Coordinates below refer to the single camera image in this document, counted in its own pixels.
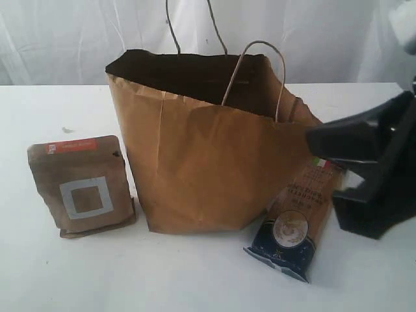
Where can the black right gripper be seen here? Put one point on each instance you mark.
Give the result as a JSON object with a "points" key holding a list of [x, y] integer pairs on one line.
{"points": [[385, 134]]}

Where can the spaghetti packet dark blue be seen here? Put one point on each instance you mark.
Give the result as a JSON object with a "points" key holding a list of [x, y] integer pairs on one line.
{"points": [[287, 239]]}

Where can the brown paper bag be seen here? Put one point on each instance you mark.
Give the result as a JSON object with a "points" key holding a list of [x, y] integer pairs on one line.
{"points": [[210, 139]]}

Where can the brown kraft standup pouch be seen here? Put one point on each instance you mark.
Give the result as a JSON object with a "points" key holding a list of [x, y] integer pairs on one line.
{"points": [[84, 184]]}

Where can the small paper scrap on table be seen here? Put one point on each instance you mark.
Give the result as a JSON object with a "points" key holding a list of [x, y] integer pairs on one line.
{"points": [[67, 130]]}

